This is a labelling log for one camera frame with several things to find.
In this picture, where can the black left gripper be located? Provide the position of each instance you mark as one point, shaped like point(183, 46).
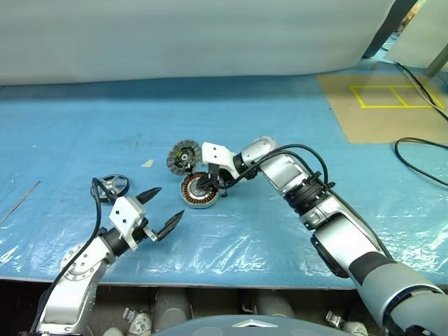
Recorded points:
point(145, 232)

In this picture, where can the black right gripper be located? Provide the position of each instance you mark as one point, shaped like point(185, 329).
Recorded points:
point(224, 183)

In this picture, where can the motor stator with copper windings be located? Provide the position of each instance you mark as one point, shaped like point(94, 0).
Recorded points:
point(189, 195)

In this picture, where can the finned silver motor cover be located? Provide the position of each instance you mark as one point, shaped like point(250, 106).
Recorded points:
point(183, 155)

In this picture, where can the spoked rotor with black rim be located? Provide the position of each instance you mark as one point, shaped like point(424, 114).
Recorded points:
point(112, 182)

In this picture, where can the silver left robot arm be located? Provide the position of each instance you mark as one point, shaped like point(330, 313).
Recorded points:
point(80, 266)

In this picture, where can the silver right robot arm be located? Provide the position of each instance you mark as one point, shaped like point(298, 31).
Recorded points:
point(350, 231)

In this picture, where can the beige tape scrap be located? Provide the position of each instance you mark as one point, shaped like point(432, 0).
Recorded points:
point(147, 163)

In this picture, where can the grey rounded cylinder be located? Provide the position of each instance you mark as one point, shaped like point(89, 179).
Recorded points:
point(171, 308)
point(273, 304)

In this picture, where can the blue table cover sheet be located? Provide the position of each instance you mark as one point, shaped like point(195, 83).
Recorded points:
point(105, 122)

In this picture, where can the small metal clip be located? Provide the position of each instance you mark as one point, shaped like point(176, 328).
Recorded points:
point(129, 314)
point(333, 318)

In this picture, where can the white printed pouch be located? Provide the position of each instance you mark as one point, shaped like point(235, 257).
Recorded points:
point(141, 322)
point(353, 329)

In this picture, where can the thin metal rod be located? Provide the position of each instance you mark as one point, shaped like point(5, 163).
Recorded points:
point(21, 201)

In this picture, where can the grey robot torso with chevron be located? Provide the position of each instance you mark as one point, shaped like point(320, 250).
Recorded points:
point(252, 329)

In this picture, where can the white backdrop sheet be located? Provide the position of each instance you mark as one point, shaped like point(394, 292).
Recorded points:
point(175, 35)

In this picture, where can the brown cardboard sheet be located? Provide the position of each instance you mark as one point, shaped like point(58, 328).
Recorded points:
point(367, 122)

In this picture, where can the white panel board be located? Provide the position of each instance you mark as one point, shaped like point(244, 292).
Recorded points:
point(420, 42)

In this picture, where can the grey metal leg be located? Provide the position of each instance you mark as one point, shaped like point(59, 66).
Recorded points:
point(437, 63)

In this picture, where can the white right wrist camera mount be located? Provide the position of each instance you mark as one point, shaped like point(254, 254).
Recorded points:
point(215, 154)

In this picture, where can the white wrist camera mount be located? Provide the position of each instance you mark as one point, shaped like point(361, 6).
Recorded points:
point(215, 154)
point(124, 217)

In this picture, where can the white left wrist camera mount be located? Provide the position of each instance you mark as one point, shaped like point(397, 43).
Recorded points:
point(124, 217)

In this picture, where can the grey-blue slanted post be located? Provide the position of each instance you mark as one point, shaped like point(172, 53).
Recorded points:
point(390, 31)

